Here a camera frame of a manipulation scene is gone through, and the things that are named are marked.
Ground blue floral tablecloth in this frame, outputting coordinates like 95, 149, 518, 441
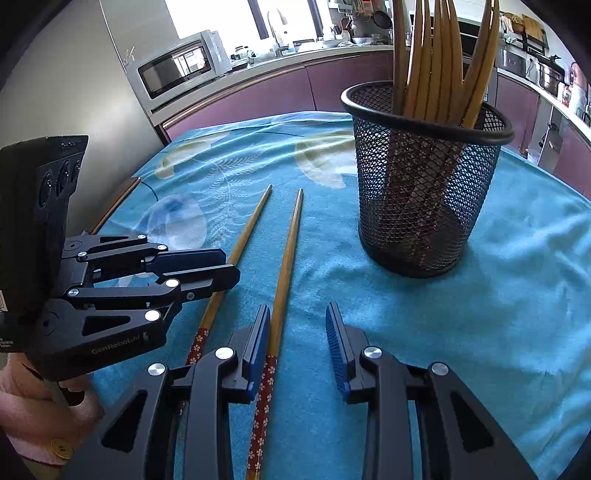
90, 111, 591, 480

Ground stainless steel pot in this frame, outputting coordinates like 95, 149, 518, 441
538, 55, 566, 95

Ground black mesh holder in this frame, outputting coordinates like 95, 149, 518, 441
341, 80, 515, 279

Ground square metal container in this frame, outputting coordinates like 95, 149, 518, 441
499, 48, 529, 77

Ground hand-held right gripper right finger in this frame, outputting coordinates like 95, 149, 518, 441
325, 302, 539, 480

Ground silver microwave oven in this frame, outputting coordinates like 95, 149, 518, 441
124, 30, 232, 114

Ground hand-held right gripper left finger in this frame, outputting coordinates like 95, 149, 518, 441
60, 305, 271, 480

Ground light-tipped floral-end chopstick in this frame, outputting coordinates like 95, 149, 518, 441
182, 184, 274, 370

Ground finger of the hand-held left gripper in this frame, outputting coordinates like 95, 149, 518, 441
62, 234, 227, 280
44, 264, 241, 342

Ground kitchen window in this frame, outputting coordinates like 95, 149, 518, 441
164, 0, 333, 47

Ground purple kitchen cabinets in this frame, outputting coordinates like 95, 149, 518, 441
157, 44, 591, 185

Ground grey refrigerator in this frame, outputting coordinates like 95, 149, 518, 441
0, 0, 181, 153

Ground person's left forearm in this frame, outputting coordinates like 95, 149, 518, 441
0, 355, 105, 466

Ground black wall shelf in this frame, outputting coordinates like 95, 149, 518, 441
505, 11, 550, 54

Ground dark-tipped floral-end chopstick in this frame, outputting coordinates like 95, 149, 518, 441
245, 188, 305, 480

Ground white faucet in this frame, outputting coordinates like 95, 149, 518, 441
268, 9, 291, 56

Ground bunch of wooden chopsticks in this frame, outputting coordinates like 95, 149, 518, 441
392, 0, 502, 261

